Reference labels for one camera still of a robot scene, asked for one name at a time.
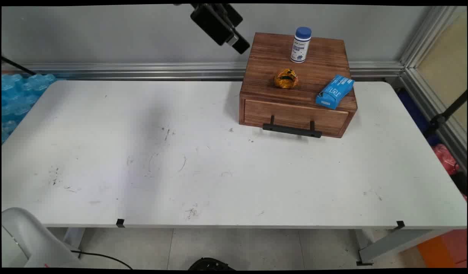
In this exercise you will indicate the dark blue bin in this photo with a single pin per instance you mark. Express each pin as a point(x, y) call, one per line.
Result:
point(416, 114)

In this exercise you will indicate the black wrist camera mount plate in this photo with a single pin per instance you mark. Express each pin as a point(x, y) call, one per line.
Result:
point(218, 23)

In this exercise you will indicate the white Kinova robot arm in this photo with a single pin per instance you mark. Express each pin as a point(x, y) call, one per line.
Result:
point(24, 239)

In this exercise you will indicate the black round floor object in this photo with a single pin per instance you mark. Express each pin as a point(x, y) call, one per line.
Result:
point(210, 264)

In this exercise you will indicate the white bottle with blue cap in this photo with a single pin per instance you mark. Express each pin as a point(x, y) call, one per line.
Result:
point(301, 45)

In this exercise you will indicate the white table leg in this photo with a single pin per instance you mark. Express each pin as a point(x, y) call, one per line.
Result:
point(74, 239)
point(393, 243)

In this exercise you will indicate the brown wooden drawer cabinet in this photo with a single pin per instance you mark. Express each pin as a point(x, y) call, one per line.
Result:
point(313, 64)

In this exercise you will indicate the blue tissue pack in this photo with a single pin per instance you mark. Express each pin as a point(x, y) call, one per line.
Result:
point(334, 92)

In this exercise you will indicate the orange box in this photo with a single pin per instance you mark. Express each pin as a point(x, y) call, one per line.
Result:
point(443, 249)

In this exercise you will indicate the blue plastic-wrapped bottle pack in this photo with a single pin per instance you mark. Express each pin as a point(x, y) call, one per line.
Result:
point(20, 95)

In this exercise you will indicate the black slanted stand bar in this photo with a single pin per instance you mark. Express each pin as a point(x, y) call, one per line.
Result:
point(445, 114)

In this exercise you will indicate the horizontal aluminium frame rail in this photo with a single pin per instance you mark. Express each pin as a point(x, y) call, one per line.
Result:
point(142, 70)

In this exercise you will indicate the aluminium corner frame post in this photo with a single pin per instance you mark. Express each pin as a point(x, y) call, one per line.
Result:
point(420, 57)

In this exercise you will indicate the orange round toy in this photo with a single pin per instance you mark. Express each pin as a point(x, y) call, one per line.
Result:
point(286, 79)

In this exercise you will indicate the red plastic bag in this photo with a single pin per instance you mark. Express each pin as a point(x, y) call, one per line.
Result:
point(445, 158)

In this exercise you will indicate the black tripod leg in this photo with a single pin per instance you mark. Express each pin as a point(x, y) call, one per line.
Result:
point(18, 66)

